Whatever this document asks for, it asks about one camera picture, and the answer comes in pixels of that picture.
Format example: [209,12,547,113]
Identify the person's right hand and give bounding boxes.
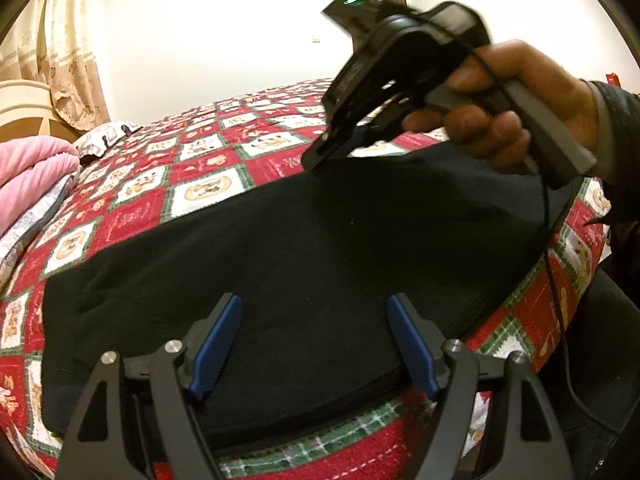
[402,40,601,176]

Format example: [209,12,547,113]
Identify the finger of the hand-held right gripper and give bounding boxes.
[301,119,353,173]
[342,126,375,155]

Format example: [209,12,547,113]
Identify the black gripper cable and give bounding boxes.
[539,160,623,443]

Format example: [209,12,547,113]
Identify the cream round headboard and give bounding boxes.
[0,80,81,144]

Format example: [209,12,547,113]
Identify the black pants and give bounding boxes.
[40,147,587,442]

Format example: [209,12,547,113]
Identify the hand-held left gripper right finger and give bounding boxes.
[386,294,576,480]

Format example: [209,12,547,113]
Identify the pink folded blanket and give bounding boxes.
[0,136,80,237]

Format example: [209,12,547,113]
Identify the person's right forearm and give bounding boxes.
[580,79,640,193]

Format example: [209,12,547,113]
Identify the red printed patchwork bedspread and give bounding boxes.
[0,77,615,480]

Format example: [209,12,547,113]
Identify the pale floral pillow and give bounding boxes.
[0,172,77,272]

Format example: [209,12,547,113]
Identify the person's dark clothing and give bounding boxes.
[537,180,640,480]

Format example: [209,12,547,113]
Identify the white ruffled pillow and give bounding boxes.
[75,120,144,159]

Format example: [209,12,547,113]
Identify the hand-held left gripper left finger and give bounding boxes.
[55,294,245,480]

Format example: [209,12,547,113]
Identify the beige patterned curtain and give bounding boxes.
[0,0,112,132]

